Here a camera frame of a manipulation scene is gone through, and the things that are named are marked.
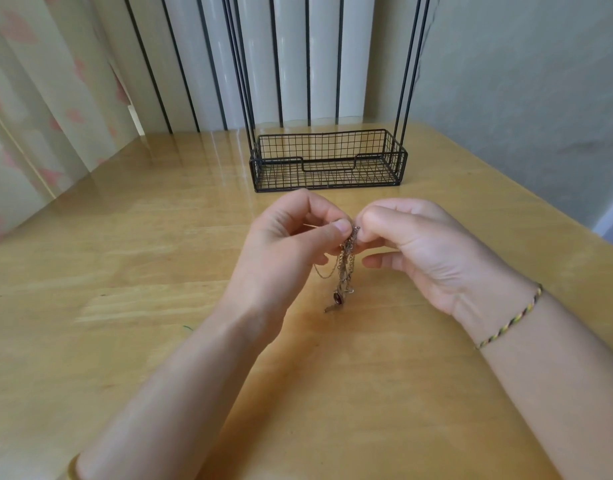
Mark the gold bangle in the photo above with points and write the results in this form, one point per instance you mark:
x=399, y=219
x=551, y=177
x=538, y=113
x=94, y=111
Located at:
x=74, y=469

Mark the person's right forearm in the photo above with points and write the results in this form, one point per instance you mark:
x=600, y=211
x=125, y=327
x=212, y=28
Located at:
x=566, y=395

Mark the person's right hand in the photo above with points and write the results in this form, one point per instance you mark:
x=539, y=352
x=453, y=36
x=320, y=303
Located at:
x=436, y=255

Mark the person's left hand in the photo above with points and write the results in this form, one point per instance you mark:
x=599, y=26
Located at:
x=276, y=263

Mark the white black-striped curtain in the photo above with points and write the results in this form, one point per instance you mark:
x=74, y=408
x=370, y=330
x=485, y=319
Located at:
x=212, y=65

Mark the person's left forearm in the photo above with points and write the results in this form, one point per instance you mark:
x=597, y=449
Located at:
x=172, y=405

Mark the pink floral curtain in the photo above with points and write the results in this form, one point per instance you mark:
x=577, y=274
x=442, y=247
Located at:
x=37, y=105

